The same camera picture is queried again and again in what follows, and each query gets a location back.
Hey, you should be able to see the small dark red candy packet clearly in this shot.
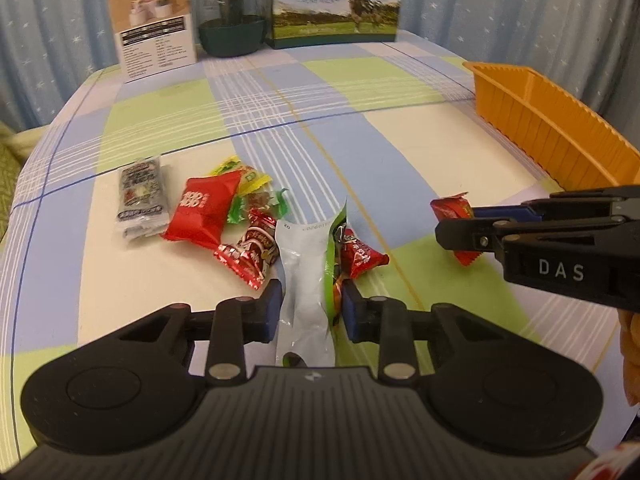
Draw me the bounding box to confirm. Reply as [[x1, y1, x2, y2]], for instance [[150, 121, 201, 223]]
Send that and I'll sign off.
[[246, 208, 279, 241]]

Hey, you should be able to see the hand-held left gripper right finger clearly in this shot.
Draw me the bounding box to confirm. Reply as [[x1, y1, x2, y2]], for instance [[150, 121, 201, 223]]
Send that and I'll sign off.
[[341, 280, 521, 384]]

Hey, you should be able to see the green chevron cushion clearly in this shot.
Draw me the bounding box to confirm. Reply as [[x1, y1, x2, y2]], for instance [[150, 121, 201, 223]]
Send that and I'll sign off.
[[0, 124, 23, 241]]

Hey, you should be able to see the orange plastic basket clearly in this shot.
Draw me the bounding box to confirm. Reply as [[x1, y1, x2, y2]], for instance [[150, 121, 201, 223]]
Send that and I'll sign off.
[[462, 61, 640, 194]]

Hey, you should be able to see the dark green glass humidifier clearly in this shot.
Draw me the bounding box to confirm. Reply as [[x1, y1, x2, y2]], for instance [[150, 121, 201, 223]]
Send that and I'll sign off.
[[194, 0, 271, 58]]

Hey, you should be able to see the red snack packet dark print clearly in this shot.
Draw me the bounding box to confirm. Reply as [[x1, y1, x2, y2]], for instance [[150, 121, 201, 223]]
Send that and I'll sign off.
[[336, 227, 390, 281]]

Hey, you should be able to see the blue star curtain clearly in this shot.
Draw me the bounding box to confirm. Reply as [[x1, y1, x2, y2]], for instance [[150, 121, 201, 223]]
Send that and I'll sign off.
[[0, 0, 640, 133]]

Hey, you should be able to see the green candy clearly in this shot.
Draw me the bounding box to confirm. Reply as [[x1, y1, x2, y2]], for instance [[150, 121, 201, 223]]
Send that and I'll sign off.
[[227, 187, 291, 225]]

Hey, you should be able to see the small red snack packet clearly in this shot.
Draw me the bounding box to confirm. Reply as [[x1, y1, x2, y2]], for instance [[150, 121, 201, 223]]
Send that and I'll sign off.
[[430, 192, 482, 266]]

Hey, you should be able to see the person's right hand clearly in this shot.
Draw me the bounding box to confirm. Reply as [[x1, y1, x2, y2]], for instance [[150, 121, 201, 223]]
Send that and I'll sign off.
[[616, 309, 640, 407]]

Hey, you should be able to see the milk carton gift box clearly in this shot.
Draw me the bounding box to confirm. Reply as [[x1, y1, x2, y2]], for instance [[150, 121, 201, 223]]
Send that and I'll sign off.
[[270, 0, 404, 51]]

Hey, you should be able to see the large red snack packet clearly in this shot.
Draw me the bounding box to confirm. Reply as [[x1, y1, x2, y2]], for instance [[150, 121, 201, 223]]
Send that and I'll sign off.
[[160, 170, 242, 254]]

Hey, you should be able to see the black snack packet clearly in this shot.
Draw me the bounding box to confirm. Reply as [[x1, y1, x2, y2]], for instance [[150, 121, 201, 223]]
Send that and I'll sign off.
[[115, 154, 169, 241]]

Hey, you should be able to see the light green sofa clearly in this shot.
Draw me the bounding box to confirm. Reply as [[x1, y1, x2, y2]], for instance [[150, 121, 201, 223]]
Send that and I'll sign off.
[[9, 124, 52, 162]]

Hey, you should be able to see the red white cloth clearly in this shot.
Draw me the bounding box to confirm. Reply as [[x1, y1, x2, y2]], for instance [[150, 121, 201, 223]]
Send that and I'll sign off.
[[574, 441, 640, 480]]

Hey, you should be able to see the yellow candy packet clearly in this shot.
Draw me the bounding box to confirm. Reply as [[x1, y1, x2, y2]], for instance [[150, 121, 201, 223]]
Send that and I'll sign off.
[[237, 167, 274, 196], [207, 155, 246, 177]]

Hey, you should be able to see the white product box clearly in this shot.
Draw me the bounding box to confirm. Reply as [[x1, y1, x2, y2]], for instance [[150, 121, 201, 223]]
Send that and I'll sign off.
[[107, 0, 197, 82]]

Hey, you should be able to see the white green snack pouch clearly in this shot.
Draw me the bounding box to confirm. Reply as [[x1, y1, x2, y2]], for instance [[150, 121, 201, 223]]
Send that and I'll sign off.
[[274, 199, 351, 368]]

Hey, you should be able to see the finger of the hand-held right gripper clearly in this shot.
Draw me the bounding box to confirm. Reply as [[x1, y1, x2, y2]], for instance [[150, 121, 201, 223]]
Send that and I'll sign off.
[[471, 185, 640, 222], [434, 215, 640, 262]]

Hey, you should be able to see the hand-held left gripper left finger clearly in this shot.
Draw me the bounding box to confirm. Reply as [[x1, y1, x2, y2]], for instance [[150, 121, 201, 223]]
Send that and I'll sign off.
[[107, 279, 284, 382]]

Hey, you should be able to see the dark red patterned snack packet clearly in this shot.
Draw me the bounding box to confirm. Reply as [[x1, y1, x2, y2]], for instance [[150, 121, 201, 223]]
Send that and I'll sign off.
[[214, 231, 281, 291]]

